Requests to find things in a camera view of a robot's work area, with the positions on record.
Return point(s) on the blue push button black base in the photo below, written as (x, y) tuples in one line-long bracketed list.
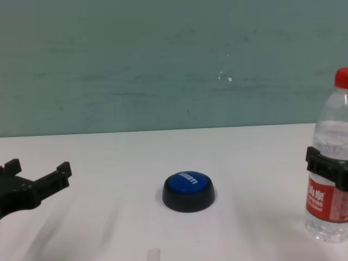
[(187, 195)]

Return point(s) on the clear water bottle red cap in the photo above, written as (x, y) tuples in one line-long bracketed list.
[(329, 136)]

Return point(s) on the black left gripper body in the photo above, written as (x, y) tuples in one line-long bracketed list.
[(16, 194)]

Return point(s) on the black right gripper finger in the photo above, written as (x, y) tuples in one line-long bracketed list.
[(320, 166)]

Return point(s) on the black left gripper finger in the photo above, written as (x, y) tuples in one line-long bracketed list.
[(12, 168), (57, 179)]

